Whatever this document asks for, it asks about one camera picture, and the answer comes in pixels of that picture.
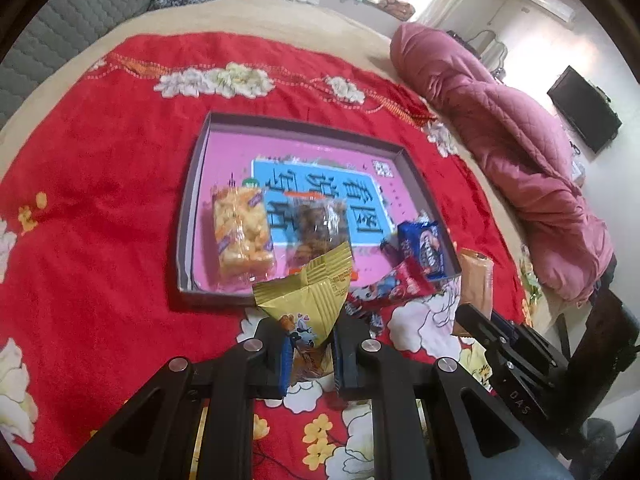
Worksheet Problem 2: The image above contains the pink patterned cloth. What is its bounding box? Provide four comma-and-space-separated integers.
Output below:
377, 0, 417, 19

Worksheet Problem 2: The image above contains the grey quilted headboard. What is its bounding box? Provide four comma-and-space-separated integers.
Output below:
0, 0, 189, 132

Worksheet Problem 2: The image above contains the tan cake packet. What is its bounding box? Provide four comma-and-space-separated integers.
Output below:
452, 247, 494, 339

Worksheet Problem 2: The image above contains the pink shallow cardboard box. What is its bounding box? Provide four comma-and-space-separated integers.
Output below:
172, 110, 463, 312

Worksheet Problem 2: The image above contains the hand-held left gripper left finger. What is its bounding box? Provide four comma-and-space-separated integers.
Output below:
52, 316, 296, 480

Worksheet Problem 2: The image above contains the black flat screen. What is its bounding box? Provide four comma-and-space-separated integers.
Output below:
546, 65, 624, 156

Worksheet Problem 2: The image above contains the clear packet of dark nuts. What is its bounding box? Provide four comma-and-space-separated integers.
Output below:
285, 195, 351, 269

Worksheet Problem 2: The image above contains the white looped cable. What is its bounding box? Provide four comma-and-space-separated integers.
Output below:
470, 29, 509, 74

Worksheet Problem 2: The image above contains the red snack packet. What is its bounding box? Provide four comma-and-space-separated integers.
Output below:
347, 257, 439, 319

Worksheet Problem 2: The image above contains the red floral blanket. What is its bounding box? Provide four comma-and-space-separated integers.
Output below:
0, 31, 539, 480

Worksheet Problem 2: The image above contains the blue cookie packet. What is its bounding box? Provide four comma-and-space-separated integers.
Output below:
396, 212, 450, 281

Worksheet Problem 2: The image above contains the dark wooden chair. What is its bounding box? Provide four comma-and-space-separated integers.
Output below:
559, 284, 640, 413

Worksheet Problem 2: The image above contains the gold snack packet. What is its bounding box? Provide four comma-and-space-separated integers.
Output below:
252, 241, 354, 386

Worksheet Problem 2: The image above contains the white air conditioner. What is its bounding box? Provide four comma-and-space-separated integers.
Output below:
517, 0, 576, 24

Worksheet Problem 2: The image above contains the pink quilted duvet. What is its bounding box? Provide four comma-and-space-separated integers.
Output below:
389, 22, 619, 307

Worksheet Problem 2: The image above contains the clear orange cracker packet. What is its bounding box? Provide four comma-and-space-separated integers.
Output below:
210, 182, 278, 284

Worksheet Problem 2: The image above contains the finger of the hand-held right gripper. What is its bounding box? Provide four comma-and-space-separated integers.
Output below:
454, 303, 507, 362
492, 311, 534, 357

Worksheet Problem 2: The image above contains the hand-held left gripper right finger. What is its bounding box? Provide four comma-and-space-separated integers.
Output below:
331, 316, 576, 480

